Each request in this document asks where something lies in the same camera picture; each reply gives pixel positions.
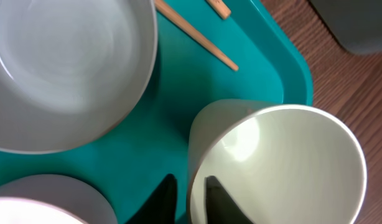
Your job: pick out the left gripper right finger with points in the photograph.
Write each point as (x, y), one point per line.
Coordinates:
(220, 207)

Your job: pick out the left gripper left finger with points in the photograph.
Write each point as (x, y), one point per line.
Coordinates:
(160, 207)

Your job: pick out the white paper cup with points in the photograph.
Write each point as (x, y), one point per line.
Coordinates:
(279, 163)

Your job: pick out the grey dishwasher rack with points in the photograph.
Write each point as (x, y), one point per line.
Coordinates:
(355, 24)

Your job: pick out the teal serving tray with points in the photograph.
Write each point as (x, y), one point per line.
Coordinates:
(129, 162)

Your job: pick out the left wooden chopstick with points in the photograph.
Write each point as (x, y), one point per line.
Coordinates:
(186, 27)

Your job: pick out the wooden chopstick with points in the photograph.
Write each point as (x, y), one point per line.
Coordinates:
(186, 27)
(220, 8)

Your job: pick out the grey bowl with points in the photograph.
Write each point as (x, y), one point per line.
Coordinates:
(71, 70)

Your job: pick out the right wooden chopstick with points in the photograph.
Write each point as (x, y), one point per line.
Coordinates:
(220, 8)

